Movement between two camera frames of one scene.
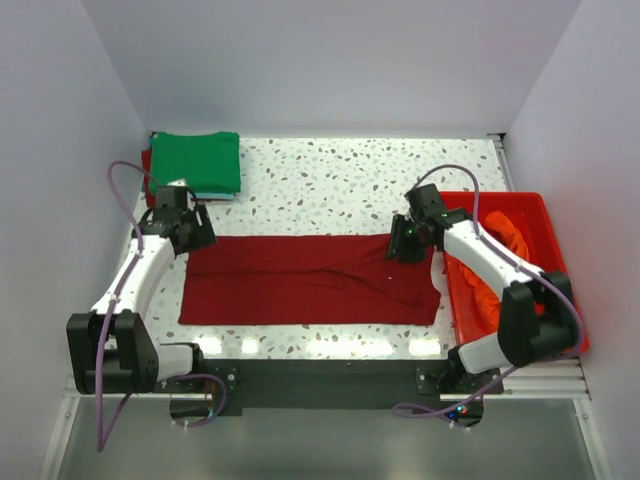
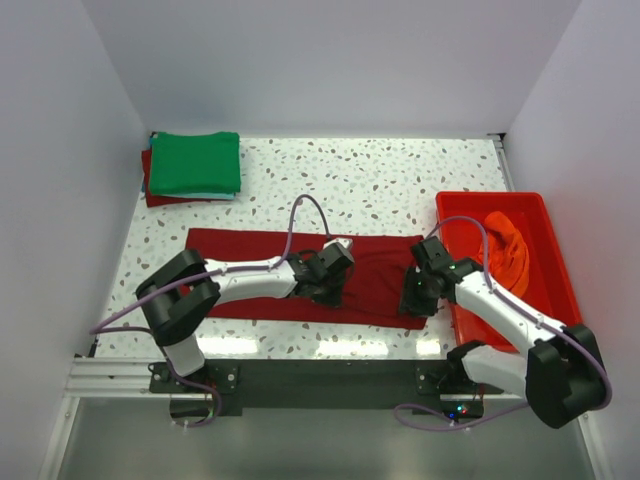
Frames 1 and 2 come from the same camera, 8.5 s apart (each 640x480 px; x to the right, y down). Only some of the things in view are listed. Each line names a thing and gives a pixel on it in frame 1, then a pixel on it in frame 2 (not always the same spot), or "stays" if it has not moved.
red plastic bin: [547, 253] stays
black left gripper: [201, 227] to [326, 292]
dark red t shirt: [305, 280] stays
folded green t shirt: [208, 163] stays
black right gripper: [400, 240] to [413, 302]
